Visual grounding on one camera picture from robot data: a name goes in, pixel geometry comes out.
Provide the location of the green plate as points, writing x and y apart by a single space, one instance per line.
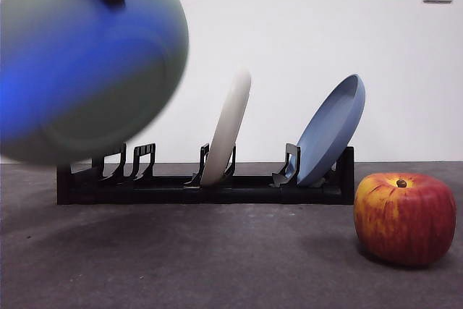
90 70

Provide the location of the red yellow apple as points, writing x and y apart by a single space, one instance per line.
405 222

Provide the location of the white plate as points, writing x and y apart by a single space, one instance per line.
229 128

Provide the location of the black plate rack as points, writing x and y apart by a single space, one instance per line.
181 195

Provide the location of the blue plate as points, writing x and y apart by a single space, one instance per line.
331 135

